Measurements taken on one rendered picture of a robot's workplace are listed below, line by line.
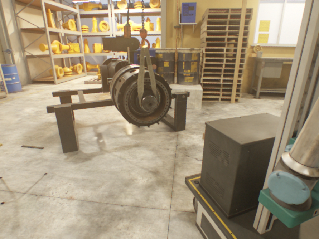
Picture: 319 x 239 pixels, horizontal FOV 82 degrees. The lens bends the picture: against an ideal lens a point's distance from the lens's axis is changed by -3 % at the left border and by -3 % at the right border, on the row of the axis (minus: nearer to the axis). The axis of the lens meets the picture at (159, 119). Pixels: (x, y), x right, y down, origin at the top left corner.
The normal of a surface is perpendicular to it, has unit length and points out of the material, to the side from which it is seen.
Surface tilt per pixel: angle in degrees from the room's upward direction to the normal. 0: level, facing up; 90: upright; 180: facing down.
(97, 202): 0
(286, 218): 90
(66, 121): 90
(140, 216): 0
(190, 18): 90
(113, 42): 90
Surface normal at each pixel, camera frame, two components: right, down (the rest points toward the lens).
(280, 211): -0.94, 0.12
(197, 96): -0.13, 0.35
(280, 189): -0.72, 0.36
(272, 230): 0.00, -0.94
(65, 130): 0.41, 0.32
